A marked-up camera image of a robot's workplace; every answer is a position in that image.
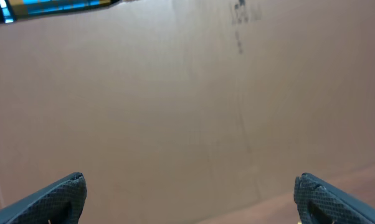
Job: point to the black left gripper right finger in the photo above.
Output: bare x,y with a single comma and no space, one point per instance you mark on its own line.
319,202

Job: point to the blue yellow background object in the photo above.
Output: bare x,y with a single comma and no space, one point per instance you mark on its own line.
12,11

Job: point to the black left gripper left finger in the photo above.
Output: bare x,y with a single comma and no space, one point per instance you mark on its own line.
60,202

